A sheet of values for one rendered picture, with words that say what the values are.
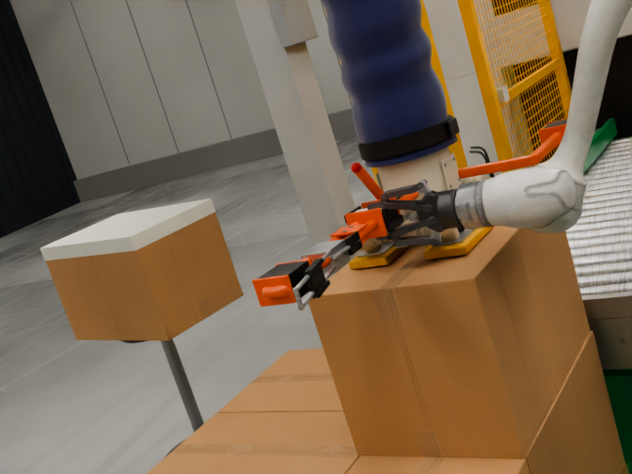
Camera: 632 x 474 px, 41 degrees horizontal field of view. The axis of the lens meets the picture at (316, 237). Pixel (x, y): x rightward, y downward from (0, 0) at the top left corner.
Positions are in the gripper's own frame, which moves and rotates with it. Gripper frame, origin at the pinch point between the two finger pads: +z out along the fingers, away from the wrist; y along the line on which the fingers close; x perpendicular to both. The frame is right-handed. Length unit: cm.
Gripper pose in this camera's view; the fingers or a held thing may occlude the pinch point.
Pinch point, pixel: (371, 222)
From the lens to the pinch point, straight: 173.2
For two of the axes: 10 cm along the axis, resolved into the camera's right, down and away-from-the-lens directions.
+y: 2.9, 9.3, 2.2
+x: 4.8, -3.4, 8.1
